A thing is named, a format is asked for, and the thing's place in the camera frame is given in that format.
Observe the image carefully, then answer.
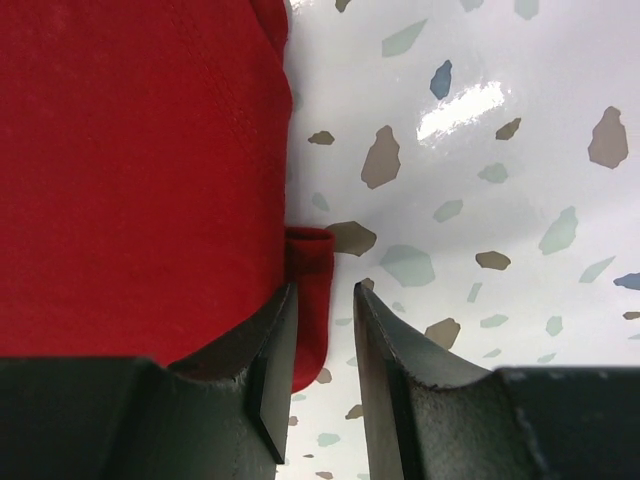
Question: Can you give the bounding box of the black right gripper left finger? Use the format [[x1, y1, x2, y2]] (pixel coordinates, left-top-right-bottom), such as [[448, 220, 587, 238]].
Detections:
[[1, 284, 298, 479]]

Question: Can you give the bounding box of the red t shirt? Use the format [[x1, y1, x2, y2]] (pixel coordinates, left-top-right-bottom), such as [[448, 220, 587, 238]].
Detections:
[[1, 1, 334, 390]]

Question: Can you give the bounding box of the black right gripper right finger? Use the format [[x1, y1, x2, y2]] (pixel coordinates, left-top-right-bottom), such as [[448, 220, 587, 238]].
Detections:
[[353, 283, 639, 480]]

